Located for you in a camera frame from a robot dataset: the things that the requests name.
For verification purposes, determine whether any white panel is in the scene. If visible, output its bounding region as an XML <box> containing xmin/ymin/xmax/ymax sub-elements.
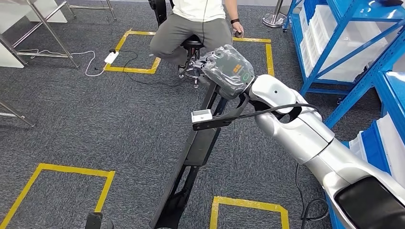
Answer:
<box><xmin>0</xmin><ymin>0</ymin><xmax>32</xmax><ymax>69</ymax></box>
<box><xmin>25</xmin><ymin>0</ymin><xmax>68</xmax><ymax>23</ymax></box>

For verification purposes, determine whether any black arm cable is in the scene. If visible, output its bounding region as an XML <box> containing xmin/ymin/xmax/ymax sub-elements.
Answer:
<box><xmin>235</xmin><ymin>103</ymin><xmax>321</xmax><ymax>121</ymax></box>

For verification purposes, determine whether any person's hand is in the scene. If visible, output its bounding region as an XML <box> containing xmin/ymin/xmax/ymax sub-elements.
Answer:
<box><xmin>233</xmin><ymin>21</ymin><xmax>245</xmax><ymax>39</ymax></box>

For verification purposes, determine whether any person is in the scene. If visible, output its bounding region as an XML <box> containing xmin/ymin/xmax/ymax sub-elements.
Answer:
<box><xmin>149</xmin><ymin>0</ymin><xmax>245</xmax><ymax>68</ymax></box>

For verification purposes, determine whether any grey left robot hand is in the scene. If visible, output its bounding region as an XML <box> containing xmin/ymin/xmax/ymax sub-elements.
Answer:
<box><xmin>85</xmin><ymin>212</ymin><xmax>115</xmax><ymax>229</ymax></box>

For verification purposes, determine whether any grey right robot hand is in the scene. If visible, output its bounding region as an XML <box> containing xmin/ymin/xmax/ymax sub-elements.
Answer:
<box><xmin>193</xmin><ymin>44</ymin><xmax>256</xmax><ymax>100</ymax></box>

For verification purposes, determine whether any large white plastic crate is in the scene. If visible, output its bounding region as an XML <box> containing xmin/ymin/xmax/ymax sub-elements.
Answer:
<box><xmin>298</xmin><ymin>3</ymin><xmax>401</xmax><ymax>83</ymax></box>

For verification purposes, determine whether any yellow floor tape square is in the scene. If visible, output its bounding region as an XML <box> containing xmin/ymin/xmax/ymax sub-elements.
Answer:
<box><xmin>210</xmin><ymin>196</ymin><xmax>290</xmax><ymax>229</ymax></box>

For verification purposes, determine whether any black hanging cable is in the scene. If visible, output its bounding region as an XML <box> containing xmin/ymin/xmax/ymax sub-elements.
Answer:
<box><xmin>295</xmin><ymin>164</ymin><xmax>330</xmax><ymax>229</ymax></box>

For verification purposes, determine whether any black stool with chrome base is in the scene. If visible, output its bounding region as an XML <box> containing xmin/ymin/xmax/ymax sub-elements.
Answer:
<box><xmin>177</xmin><ymin>34</ymin><xmax>206</xmax><ymax>90</ymax></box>

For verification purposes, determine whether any black floor cable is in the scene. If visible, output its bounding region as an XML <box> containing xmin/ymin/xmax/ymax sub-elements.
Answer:
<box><xmin>109</xmin><ymin>49</ymin><xmax>191</xmax><ymax>87</ymax></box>

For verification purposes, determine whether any white power cable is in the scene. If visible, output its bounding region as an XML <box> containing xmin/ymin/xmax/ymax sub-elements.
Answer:
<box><xmin>17</xmin><ymin>48</ymin><xmax>107</xmax><ymax>77</ymax></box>

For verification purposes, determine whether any white power strip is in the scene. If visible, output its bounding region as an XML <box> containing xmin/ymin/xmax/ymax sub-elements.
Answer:
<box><xmin>104</xmin><ymin>50</ymin><xmax>120</xmax><ymax>65</ymax></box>

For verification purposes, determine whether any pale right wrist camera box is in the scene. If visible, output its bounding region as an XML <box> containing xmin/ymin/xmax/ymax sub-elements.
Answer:
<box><xmin>191</xmin><ymin>109</ymin><xmax>213</xmax><ymax>124</ymax></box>

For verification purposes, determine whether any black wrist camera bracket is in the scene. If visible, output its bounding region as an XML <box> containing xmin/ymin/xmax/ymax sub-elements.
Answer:
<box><xmin>192</xmin><ymin>93</ymin><xmax>251</xmax><ymax>132</ymax></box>

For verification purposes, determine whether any black plastic frame part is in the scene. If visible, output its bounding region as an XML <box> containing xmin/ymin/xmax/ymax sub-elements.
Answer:
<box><xmin>149</xmin><ymin>80</ymin><xmax>230</xmax><ymax>229</ymax></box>

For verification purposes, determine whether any chrome stanchion base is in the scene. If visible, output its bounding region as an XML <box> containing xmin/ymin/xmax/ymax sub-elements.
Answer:
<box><xmin>262</xmin><ymin>0</ymin><xmax>288</xmax><ymax>29</ymax></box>

